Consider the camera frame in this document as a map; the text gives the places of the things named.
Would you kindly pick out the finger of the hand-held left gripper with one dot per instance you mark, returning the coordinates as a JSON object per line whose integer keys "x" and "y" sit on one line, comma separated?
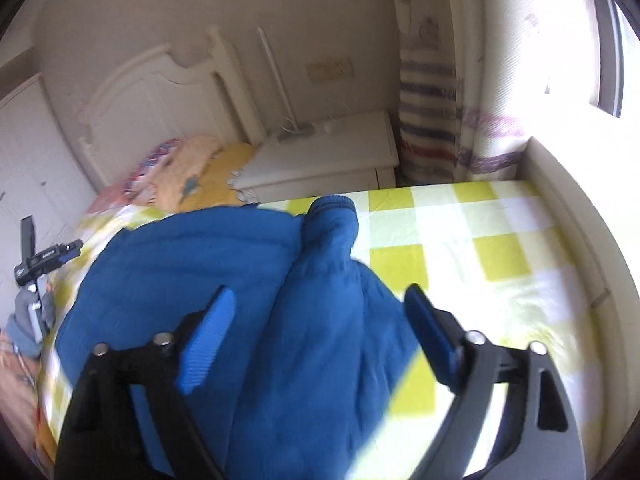
{"x": 67, "y": 252}

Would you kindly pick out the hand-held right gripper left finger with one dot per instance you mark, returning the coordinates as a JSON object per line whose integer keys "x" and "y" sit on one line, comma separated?
{"x": 207, "y": 340}

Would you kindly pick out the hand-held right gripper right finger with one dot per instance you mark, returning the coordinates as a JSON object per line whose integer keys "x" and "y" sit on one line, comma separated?
{"x": 432, "y": 335}

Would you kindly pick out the blue quilted jacket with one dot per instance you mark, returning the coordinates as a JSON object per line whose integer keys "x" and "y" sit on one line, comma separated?
{"x": 300, "y": 335}

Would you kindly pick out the person's left hand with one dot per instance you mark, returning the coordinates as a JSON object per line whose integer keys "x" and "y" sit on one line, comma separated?
{"x": 22, "y": 312}

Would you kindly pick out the white wardrobe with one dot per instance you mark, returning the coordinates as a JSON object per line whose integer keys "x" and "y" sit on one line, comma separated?
{"x": 30, "y": 160}

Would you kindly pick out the colourful floral pillow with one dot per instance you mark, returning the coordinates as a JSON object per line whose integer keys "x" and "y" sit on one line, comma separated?
{"x": 150, "y": 165}

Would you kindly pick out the yellow floral bedsheet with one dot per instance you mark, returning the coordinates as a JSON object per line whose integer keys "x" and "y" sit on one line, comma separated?
{"x": 20, "y": 385}

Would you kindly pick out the beige printed pillow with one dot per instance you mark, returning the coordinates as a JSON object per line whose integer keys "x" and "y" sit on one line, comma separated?
{"x": 190, "y": 170}

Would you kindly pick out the white wooden headboard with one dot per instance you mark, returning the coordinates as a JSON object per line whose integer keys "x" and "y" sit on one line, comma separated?
{"x": 150, "y": 110}

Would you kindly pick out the yellow pillow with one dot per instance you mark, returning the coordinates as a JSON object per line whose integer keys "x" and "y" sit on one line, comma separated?
{"x": 235, "y": 165}

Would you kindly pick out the beige window ledge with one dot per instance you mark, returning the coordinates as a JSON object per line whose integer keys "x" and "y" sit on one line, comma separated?
{"x": 575, "y": 200}

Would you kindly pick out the white nightstand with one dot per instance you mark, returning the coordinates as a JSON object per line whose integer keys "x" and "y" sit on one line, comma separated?
{"x": 325, "y": 160}

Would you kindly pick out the printed striped curtain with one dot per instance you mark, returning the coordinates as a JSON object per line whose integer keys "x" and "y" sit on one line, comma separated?
{"x": 430, "y": 110}

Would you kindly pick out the white pole lamp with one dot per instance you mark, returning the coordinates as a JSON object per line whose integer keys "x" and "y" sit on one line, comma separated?
{"x": 280, "y": 90}

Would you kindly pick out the dark framed window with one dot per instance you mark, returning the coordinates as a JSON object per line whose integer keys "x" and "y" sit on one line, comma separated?
{"x": 612, "y": 60}

